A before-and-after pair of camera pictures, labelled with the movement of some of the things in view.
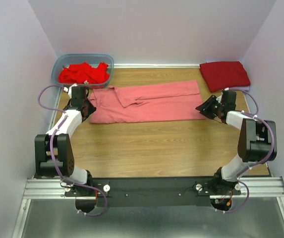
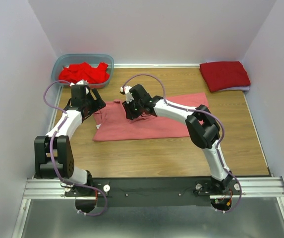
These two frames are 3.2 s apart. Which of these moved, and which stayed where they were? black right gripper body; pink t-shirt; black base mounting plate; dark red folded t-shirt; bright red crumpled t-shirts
Moved: pink t-shirt; black right gripper body
Stayed: bright red crumpled t-shirts; black base mounting plate; dark red folded t-shirt
